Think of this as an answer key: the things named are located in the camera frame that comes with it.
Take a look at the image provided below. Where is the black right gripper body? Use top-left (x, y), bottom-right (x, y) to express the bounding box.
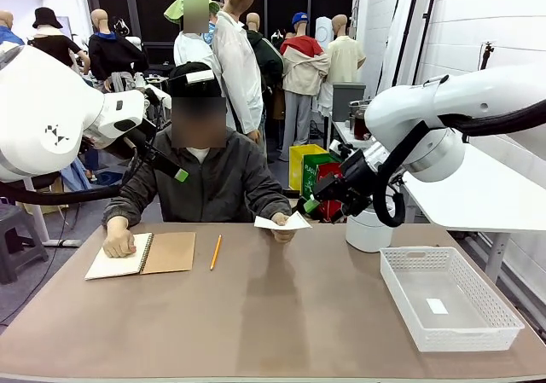
top-left (338, 149), bottom-right (379, 207)

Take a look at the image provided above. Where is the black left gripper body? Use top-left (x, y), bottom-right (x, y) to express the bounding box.
top-left (103, 117), bottom-right (160, 162)

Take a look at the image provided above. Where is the white paper sheet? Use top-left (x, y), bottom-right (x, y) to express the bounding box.
top-left (253, 210), bottom-right (313, 232)

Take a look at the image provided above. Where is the spiral notebook brown cover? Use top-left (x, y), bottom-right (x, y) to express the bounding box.
top-left (84, 231), bottom-right (198, 281)

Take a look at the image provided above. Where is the yellow pencil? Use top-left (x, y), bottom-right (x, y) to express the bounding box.
top-left (208, 234), bottom-right (224, 272)

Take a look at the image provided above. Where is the person's left forearm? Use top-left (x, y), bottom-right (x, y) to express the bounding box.
top-left (238, 185), bottom-right (293, 224)

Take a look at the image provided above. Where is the person's right forearm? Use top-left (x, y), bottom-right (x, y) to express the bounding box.
top-left (102, 185), bottom-right (148, 230)

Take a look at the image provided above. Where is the person's left hand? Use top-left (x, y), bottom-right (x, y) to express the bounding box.
top-left (270, 211), bottom-right (300, 245)

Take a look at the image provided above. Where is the person's right hand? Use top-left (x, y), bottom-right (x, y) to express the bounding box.
top-left (102, 215), bottom-right (138, 259)

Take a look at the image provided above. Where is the green recycling bin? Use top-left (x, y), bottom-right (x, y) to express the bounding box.
top-left (301, 152), bottom-right (342, 201)

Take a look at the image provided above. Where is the white lidded trash bin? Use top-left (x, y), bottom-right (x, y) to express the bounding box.
top-left (344, 206), bottom-right (396, 254)

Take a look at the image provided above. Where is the yellow recycling bin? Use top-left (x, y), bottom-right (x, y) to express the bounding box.
top-left (288, 143), bottom-right (329, 192)

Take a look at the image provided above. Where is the dark grey jacket torso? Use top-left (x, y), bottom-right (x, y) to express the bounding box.
top-left (102, 126), bottom-right (293, 230)

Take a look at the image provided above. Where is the small white table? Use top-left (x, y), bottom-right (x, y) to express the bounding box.
top-left (330, 120), bottom-right (364, 150)

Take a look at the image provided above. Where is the brown glass jar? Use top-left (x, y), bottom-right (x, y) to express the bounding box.
top-left (353, 105), bottom-right (375, 142)

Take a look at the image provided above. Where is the person's head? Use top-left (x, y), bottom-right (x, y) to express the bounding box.
top-left (170, 96), bottom-right (228, 150)

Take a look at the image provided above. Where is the blue cloth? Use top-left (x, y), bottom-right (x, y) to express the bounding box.
top-left (61, 156), bottom-right (93, 193)

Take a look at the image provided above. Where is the black baseball cap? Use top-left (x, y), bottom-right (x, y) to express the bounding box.
top-left (167, 61), bottom-right (224, 99)

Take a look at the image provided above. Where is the grey box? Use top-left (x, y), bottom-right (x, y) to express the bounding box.
top-left (331, 83), bottom-right (367, 123)

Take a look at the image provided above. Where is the mannequin black sweater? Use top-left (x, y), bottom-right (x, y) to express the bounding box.
top-left (88, 8), bottom-right (150, 91)

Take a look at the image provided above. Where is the white shirt figure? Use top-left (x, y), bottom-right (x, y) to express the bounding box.
top-left (173, 0), bottom-right (225, 81)

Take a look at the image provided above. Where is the mannequin cream shirt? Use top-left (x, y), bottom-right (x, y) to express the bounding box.
top-left (317, 14), bottom-right (368, 118)

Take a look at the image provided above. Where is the standing person in grey trousers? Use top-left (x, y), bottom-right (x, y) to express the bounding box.
top-left (212, 0), bottom-right (266, 146)

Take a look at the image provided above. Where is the mannequin red beige jacket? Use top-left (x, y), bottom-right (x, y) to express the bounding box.
top-left (278, 12), bottom-right (332, 163)

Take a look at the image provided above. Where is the mannequin black top white scarf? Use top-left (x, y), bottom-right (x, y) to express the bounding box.
top-left (27, 23), bottom-right (92, 75)

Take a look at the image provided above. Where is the white sticker label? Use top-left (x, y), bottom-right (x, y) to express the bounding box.
top-left (425, 298), bottom-right (450, 316)

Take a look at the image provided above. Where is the white side table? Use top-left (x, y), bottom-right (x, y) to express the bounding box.
top-left (403, 143), bottom-right (546, 284)

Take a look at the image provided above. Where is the mannequin dark green hoodie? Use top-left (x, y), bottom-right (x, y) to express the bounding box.
top-left (245, 11), bottom-right (285, 102)

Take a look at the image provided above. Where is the grey plastic stool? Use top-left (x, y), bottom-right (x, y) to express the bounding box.
top-left (0, 203), bottom-right (49, 286)

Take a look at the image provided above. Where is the green checkered sun hat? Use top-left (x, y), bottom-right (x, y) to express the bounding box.
top-left (164, 0), bottom-right (221, 26)

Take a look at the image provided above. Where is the black leaning pole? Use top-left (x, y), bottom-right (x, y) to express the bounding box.
top-left (391, 0), bottom-right (441, 101)

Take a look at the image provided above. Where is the black bucket hat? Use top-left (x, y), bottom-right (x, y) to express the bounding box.
top-left (32, 6), bottom-right (65, 30)

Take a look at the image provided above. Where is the white perforated plastic basket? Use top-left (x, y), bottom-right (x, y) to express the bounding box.
top-left (379, 246), bottom-right (526, 353)

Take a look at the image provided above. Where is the mannequin blue shirt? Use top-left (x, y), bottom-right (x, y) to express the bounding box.
top-left (0, 9), bottom-right (26, 47)

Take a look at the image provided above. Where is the black tripod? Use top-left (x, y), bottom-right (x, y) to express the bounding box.
top-left (479, 40), bottom-right (497, 73)

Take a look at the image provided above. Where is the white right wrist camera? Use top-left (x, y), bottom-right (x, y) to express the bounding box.
top-left (328, 139), bottom-right (357, 160)

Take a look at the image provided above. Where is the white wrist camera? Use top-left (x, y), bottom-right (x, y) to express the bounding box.
top-left (328, 139), bottom-right (357, 160)
top-left (143, 84), bottom-right (172, 111)

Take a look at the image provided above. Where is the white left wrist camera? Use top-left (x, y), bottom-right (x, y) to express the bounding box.
top-left (143, 84), bottom-right (172, 111)

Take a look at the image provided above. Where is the black left arm hose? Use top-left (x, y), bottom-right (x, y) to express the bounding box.
top-left (0, 137), bottom-right (142, 207)

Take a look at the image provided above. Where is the black arm hose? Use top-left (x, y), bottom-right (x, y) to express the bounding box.
top-left (370, 99), bottom-right (546, 229)
top-left (0, 137), bottom-right (142, 207)

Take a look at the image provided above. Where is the white desk leg frame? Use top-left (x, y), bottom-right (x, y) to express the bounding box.
top-left (21, 177), bottom-right (82, 248)

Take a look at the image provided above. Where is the black right arm hose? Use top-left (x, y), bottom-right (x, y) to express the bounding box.
top-left (370, 99), bottom-right (546, 229)

